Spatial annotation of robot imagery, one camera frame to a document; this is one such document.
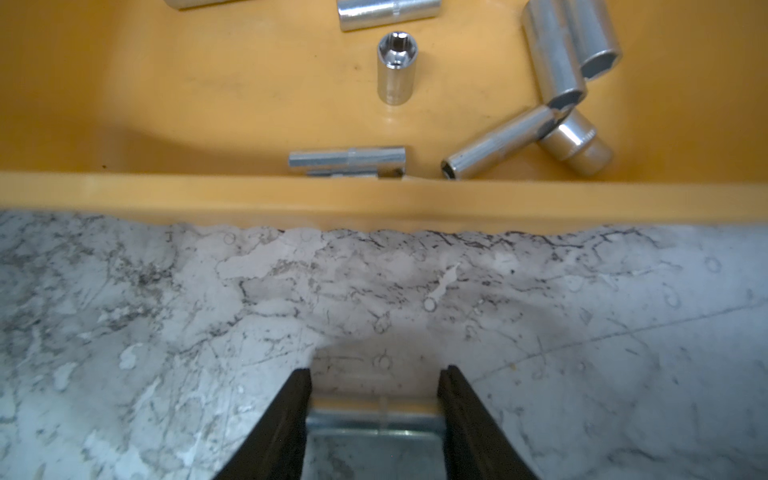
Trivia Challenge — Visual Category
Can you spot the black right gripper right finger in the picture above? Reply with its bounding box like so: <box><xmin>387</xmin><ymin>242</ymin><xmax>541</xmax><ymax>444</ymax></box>
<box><xmin>437</xmin><ymin>365</ymin><xmax>537</xmax><ymax>479</ymax></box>

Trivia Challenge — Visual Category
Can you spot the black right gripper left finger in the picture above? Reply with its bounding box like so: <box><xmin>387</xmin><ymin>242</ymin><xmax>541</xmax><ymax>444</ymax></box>
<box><xmin>214</xmin><ymin>368</ymin><xmax>312</xmax><ymax>480</ymax></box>

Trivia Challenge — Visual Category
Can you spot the knurled short silver socket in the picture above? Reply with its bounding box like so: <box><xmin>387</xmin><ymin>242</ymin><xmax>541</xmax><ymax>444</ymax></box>
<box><xmin>306</xmin><ymin>169</ymin><xmax>379</xmax><ymax>178</ymax></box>

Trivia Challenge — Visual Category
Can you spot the thin long silver socket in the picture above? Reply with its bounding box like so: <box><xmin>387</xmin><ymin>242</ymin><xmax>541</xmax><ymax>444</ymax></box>
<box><xmin>288</xmin><ymin>146</ymin><xmax>407</xmax><ymax>177</ymax></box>

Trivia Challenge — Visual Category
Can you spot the slanted long silver socket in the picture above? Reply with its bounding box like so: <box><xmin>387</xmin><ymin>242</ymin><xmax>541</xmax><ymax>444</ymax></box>
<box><xmin>440</xmin><ymin>105</ymin><xmax>565</xmax><ymax>181</ymax></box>

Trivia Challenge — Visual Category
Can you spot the stepped chrome silver socket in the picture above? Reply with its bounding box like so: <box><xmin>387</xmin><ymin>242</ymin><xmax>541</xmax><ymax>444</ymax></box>
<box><xmin>537</xmin><ymin>109</ymin><xmax>613</xmax><ymax>177</ymax></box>

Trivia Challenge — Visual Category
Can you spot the silver socket box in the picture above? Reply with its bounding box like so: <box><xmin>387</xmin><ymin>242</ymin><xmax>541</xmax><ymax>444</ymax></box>
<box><xmin>563</xmin><ymin>0</ymin><xmax>623</xmax><ymax>81</ymax></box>

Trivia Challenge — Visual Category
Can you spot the wide hex silver socket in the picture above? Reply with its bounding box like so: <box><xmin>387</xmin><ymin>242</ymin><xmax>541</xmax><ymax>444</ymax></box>
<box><xmin>165</xmin><ymin>0</ymin><xmax>238</xmax><ymax>10</ymax></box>

